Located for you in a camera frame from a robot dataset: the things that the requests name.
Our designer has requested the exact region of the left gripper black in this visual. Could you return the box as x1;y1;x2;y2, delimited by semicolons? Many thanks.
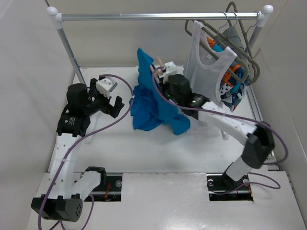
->
84;79;124;117

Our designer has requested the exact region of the blue t shirt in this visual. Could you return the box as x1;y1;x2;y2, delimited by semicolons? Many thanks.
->
130;48;190;135

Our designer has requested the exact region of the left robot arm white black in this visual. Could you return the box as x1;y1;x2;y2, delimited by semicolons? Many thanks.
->
31;77;124;222

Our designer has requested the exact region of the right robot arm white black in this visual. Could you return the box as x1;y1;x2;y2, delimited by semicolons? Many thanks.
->
154;74;275;189

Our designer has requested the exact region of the grey velvet hanger front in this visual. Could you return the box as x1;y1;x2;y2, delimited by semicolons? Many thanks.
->
184;19;248;84

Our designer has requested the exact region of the grey velvet hanger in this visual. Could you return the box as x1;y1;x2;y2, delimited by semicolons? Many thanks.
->
225;1;256;59
184;19;248;84
201;11;260;85

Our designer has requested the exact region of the grey velvet hanger middle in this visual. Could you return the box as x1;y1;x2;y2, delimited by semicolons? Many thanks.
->
201;11;260;85

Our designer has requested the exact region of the grey velvet hanger rear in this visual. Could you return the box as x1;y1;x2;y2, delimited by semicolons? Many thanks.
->
225;1;256;59

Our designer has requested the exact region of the white mesh tank top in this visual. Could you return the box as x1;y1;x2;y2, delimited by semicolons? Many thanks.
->
183;21;237;107

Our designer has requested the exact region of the colourful patterned garment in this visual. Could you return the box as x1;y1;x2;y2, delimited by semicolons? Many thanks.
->
206;37;250;113

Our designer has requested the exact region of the grey garment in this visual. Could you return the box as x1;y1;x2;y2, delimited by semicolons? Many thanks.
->
221;27;247;77

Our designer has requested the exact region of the silver clothes rack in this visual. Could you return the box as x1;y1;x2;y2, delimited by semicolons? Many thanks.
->
47;5;274;83

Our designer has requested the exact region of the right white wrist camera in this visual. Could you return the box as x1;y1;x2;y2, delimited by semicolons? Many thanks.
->
158;61;183;83

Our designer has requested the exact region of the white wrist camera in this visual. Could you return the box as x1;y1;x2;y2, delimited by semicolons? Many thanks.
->
95;77;118;99
158;61;183;83

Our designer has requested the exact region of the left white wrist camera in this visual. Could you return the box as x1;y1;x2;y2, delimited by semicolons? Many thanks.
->
95;77;118;99

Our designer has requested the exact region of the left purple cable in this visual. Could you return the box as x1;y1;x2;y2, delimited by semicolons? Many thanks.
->
37;73;135;230

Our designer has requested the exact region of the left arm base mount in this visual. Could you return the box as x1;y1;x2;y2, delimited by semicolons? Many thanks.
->
85;166;123;202

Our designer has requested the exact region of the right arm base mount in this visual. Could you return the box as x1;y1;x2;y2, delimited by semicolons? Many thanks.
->
206;173;253;201

